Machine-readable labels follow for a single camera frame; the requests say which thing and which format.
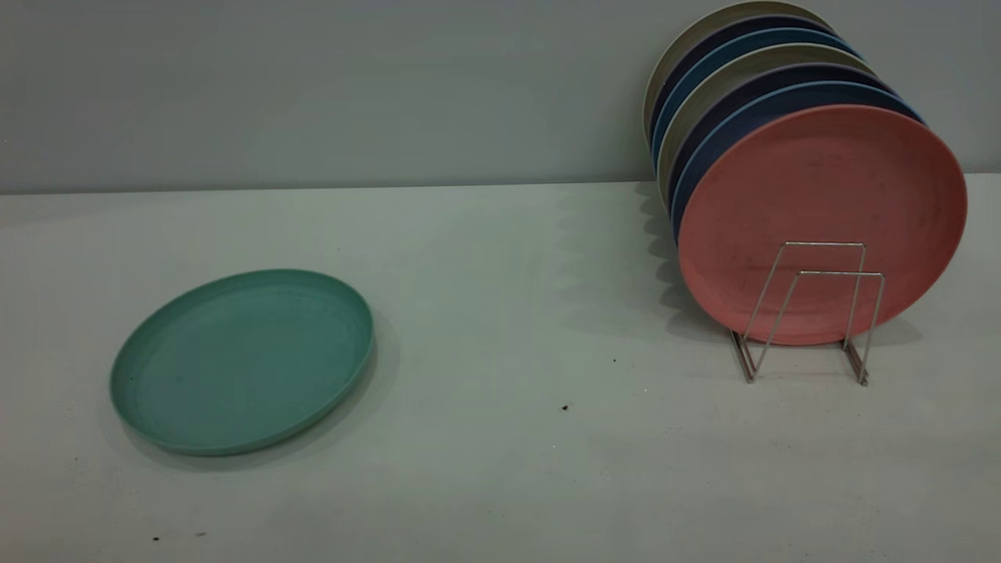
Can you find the dark purple plate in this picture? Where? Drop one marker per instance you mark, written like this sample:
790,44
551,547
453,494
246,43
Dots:
731,98

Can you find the dark navy plate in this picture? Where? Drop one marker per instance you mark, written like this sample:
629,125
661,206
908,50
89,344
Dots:
698,47

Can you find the teal blue plate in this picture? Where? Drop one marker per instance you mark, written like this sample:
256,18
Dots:
708,59

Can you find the blue plate light rim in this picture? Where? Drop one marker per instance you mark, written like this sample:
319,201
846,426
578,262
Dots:
752,116

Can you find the pink round plate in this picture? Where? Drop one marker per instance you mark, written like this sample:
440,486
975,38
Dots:
821,188

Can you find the beige round plate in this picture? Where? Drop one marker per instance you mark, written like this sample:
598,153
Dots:
679,43
702,98

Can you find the green round plate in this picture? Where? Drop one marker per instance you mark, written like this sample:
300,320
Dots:
242,360

